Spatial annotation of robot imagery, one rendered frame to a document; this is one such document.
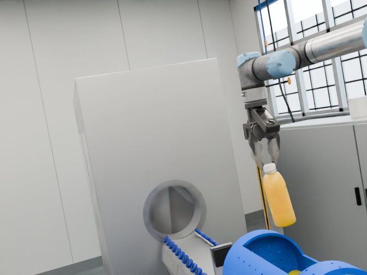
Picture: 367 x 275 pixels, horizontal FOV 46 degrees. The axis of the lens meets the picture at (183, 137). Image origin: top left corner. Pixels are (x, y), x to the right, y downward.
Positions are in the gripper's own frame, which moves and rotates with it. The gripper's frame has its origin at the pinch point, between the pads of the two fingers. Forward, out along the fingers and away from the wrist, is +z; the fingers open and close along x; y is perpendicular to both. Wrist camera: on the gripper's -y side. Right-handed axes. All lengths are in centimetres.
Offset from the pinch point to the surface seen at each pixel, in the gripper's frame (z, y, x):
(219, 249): 39, 51, 6
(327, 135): 12, 146, -113
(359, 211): 64, 127, -116
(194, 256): 55, 95, 7
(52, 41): -135, 429, 62
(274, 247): 30.3, 11.8, -2.5
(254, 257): 25.5, -4.8, 11.5
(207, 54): -97, 461, -141
